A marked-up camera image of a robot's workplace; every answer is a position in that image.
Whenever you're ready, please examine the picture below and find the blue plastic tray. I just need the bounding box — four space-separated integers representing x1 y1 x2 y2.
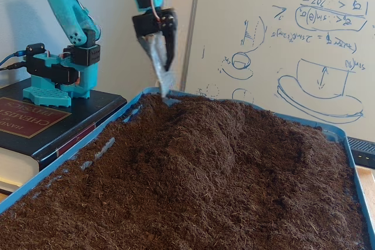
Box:
0 86 375 250

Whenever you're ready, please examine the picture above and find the black chemistry physics handbook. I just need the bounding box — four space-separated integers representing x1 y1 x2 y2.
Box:
0 78 128 195

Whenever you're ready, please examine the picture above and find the blue cable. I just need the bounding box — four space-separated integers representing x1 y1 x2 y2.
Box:
0 52 27 68

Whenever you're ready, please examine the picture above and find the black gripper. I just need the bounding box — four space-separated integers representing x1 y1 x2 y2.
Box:
131 6 178 101

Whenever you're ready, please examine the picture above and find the whiteboard with blue drawings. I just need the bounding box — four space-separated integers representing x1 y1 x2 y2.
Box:
179 0 375 143

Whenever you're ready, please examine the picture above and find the brown soil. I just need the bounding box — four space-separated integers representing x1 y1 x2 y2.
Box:
0 93 371 250

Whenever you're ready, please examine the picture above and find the black cable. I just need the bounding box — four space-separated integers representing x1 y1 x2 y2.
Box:
0 62 29 71

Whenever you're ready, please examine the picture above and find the black vented box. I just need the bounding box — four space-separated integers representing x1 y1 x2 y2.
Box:
345 136 375 170

